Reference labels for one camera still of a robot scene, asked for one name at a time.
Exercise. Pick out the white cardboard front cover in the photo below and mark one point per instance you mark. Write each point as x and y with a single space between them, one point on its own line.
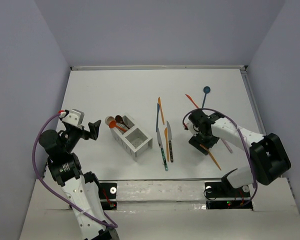
274 216

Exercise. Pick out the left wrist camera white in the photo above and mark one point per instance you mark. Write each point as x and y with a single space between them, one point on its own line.
73 117

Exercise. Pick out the white utensil caddy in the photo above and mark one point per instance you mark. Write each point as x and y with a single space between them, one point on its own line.
135 141

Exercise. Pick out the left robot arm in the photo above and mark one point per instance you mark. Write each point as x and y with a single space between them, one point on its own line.
81 190

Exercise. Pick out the red-orange spoon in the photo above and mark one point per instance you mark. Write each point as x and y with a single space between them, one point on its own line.
113 124

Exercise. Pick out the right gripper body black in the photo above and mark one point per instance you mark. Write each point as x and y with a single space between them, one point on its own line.
206 140

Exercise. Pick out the beige spoon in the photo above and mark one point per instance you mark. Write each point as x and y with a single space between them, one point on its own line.
109 119

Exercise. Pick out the blue knife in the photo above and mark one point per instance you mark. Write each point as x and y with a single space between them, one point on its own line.
157 117

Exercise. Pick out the orange knife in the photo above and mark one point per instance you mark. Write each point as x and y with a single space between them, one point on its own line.
167 144
161 110

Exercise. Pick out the orange knife lower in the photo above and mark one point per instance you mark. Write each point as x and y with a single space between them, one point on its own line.
167 144

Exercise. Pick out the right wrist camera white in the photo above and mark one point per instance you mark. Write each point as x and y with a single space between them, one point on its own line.
191 128

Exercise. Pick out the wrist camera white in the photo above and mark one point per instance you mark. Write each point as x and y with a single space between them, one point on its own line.
191 128
73 117

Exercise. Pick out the dark blue spoon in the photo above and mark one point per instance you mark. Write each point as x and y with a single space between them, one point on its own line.
206 91

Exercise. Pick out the brown spoon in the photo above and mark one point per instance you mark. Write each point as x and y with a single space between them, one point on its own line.
120 120

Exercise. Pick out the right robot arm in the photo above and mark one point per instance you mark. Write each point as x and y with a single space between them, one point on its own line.
266 155

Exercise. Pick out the pink handle knife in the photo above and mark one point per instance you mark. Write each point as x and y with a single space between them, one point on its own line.
227 145

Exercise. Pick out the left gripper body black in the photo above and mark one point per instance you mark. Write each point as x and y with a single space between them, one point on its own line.
71 135

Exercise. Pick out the dark handle steel knife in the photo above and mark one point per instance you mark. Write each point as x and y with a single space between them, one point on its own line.
169 137

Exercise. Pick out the yellow-orange spoon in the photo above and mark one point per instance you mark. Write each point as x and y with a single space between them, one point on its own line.
211 155

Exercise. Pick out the red-orange knife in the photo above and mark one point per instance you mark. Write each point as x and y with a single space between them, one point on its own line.
193 102

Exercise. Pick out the teal patterned handle knife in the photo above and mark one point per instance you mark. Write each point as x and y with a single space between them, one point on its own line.
160 144

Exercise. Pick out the orange knife upper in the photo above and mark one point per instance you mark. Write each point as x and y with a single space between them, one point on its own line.
161 110

